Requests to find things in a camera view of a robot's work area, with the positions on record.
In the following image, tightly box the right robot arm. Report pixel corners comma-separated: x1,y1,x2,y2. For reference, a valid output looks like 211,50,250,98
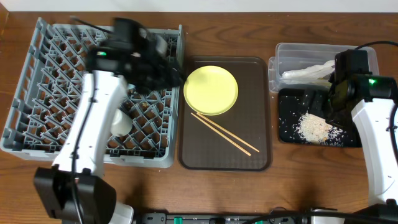
305,49,397,223

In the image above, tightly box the black waste tray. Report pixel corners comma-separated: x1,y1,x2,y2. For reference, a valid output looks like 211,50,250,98
278,88,361,147

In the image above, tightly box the white cup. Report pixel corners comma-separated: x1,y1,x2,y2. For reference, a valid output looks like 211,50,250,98
110,109,132,137

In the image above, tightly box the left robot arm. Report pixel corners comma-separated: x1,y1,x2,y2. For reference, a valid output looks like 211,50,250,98
34,17,185,223

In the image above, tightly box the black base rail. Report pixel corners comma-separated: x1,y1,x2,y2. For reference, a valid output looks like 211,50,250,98
132,213,310,224

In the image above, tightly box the wooden chopstick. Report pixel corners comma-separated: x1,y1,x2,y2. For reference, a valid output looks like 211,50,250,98
195,113,260,152
191,113,251,156

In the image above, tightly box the dark brown serving tray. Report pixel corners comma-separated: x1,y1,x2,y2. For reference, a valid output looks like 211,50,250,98
178,56,272,171

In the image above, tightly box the yellow plate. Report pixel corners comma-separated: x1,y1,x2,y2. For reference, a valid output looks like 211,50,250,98
183,65,239,116

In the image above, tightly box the white bowl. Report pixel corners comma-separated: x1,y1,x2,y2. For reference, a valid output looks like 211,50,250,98
154,34,168,57

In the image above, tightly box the rice food waste pile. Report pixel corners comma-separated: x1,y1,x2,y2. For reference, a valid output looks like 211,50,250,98
294,113,344,144

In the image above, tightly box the grey dishwasher rack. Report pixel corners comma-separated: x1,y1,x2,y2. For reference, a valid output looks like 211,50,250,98
1,19,179,168

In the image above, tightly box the clear plastic bin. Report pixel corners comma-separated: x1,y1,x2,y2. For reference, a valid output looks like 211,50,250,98
267,42,380,93

